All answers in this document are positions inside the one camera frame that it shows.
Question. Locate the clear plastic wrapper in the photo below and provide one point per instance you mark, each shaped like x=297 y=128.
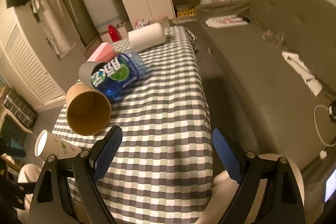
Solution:
x=273 y=37

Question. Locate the brown paper cup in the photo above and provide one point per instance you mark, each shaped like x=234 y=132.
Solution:
x=88 y=113

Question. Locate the white kitchen cabinet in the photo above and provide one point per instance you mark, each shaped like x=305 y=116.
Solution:
x=149 y=2

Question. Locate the pink box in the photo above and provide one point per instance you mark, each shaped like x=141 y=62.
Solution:
x=101 y=53

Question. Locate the dark patterned cloth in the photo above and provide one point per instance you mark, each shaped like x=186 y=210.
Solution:
x=193 y=40

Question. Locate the woven storage basket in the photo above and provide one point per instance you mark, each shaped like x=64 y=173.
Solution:
x=18 y=111

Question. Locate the red bottle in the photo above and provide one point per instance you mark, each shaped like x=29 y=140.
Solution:
x=113 y=33

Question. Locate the grey checkered tablecloth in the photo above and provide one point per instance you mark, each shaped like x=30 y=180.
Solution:
x=162 y=98

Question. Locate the row of yellow packets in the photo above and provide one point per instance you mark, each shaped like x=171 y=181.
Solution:
x=186 y=13

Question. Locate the small crumpled paper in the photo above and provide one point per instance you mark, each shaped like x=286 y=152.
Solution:
x=323 y=154

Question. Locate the silver fabric cover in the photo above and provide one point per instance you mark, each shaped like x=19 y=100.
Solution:
x=50 y=19

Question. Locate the grey paper cup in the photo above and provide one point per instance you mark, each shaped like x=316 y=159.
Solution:
x=85 y=73

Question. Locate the white louvered cabinet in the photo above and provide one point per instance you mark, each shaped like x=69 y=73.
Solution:
x=23 y=64

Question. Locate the pink and white packet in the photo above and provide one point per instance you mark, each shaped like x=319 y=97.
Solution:
x=141 y=22

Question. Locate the lit screen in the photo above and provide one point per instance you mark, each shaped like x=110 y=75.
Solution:
x=331 y=184

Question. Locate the white printed paper cup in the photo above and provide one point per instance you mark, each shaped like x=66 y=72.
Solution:
x=56 y=146

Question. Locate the small white fridge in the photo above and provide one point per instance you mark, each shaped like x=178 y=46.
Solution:
x=105 y=6

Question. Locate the white printed paper sheet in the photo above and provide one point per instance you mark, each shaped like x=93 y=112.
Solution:
x=225 y=21

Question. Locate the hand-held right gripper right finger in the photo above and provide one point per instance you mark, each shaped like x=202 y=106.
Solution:
x=226 y=157

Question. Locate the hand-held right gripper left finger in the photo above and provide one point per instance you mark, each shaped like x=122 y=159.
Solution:
x=105 y=158

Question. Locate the grey upholstered bed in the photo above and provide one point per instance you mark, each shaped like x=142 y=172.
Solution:
x=236 y=61

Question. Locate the white paper towel roll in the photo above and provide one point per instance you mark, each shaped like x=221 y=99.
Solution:
x=147 y=37

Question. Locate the blue plastic drink bottle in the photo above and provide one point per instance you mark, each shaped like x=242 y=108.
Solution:
x=123 y=74

